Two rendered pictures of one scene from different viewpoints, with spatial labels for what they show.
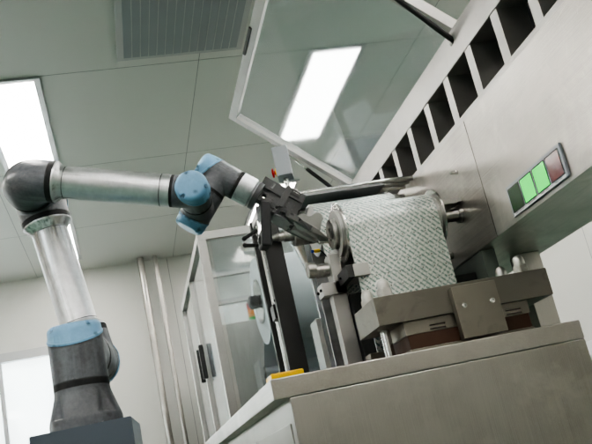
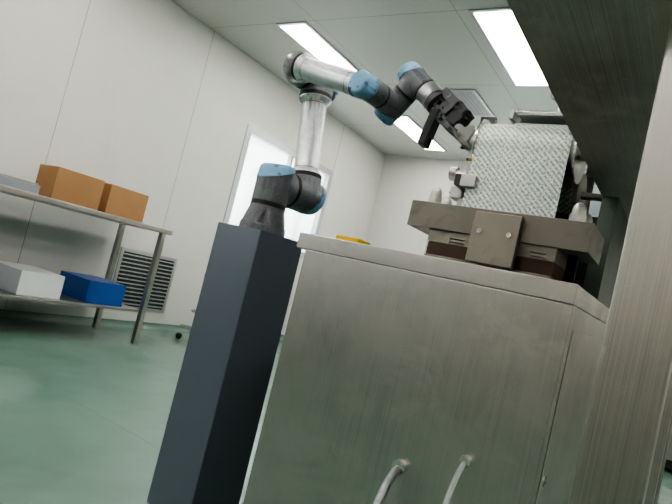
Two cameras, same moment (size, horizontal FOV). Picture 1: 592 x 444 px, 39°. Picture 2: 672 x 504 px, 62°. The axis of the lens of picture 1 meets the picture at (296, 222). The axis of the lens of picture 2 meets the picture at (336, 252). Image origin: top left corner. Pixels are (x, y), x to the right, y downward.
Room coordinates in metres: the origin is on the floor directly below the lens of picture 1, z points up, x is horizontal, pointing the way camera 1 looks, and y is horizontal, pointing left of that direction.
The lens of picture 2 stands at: (0.70, -0.98, 0.79)
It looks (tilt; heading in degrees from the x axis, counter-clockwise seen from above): 3 degrees up; 47
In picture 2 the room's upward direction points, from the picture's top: 14 degrees clockwise
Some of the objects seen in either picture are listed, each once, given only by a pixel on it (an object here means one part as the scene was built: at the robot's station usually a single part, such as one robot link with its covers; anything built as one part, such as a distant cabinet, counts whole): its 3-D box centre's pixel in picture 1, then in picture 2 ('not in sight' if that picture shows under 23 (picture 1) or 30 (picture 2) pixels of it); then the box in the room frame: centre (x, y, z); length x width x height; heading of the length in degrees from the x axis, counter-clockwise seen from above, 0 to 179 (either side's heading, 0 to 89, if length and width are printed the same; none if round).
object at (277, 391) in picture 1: (311, 419); (541, 312); (2.88, 0.09, 0.88); 2.52 x 0.66 x 0.04; 14
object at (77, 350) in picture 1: (77, 351); (275, 183); (1.76, 0.52, 1.07); 0.13 x 0.12 x 0.14; 5
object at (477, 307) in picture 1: (477, 309); (493, 239); (1.74, -0.33, 0.96); 0.10 x 0.03 x 0.11; 104
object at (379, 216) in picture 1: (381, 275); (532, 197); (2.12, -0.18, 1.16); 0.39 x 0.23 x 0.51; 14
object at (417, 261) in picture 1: (405, 272); (509, 195); (1.93, -0.23, 1.11); 0.23 x 0.01 x 0.18; 104
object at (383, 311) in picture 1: (451, 304); (502, 231); (1.83, -0.30, 1.00); 0.40 x 0.16 x 0.06; 104
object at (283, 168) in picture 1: (280, 164); not in sight; (2.50, 0.01, 1.66); 0.07 x 0.07 x 0.10; 89
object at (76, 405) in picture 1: (84, 405); (265, 217); (1.75, 0.52, 0.95); 0.15 x 0.15 x 0.10
